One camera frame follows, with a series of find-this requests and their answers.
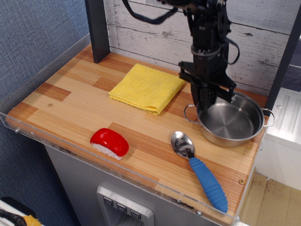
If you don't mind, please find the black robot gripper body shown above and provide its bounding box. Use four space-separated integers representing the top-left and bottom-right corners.
178 50 236 103

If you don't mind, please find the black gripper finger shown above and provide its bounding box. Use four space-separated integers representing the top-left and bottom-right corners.
190 80 204 111
201 86 218 111

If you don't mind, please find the stainless steel pot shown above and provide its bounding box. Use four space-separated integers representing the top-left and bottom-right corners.
184 93 277 147

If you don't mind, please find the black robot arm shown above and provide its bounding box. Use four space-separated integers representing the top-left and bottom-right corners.
162 0 236 112

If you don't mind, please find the yellow folded cloth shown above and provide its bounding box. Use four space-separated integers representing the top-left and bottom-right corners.
109 64 184 115

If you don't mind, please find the white ridged side appliance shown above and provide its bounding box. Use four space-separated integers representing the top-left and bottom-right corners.
255 88 301 190

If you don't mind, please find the red toy sushi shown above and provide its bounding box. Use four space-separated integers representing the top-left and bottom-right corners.
90 128 129 160

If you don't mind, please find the clear acrylic table guard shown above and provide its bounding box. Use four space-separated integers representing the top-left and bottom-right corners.
0 36 263 226

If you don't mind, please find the silver dispenser button panel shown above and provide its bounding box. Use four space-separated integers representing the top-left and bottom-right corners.
96 186 155 226

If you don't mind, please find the grey toy fridge cabinet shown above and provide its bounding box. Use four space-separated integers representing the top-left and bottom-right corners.
44 144 219 226

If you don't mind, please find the yellow object bottom left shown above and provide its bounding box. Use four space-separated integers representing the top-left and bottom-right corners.
23 215 42 226

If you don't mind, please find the blue handled metal spoon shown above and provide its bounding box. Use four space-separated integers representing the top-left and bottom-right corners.
171 131 228 213

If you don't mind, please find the dark grey right post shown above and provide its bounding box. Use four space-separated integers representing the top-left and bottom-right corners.
264 4 301 110

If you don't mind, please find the dark grey post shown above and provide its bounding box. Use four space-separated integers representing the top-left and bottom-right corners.
264 4 301 110
85 0 110 63

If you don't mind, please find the dark grey left post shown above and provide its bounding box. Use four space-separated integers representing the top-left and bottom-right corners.
85 0 110 63

